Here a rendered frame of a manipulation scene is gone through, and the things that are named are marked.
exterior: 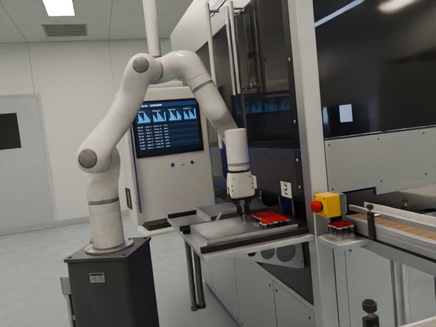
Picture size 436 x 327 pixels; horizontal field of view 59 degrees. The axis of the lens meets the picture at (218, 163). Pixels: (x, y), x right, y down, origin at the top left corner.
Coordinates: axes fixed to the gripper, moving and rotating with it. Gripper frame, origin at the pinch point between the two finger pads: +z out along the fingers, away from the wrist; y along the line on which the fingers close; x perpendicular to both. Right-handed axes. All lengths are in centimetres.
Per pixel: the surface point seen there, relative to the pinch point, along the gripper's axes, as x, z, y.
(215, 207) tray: -43.5, 6.1, -1.1
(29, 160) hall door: -531, -15, 161
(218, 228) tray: -9.4, 7.8, 7.8
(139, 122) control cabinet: -76, -40, 28
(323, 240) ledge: 27.1, 8.6, -17.8
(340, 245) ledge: 35.9, 8.2, -18.4
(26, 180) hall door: -531, 16, 169
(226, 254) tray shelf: 21.2, 8.8, 14.8
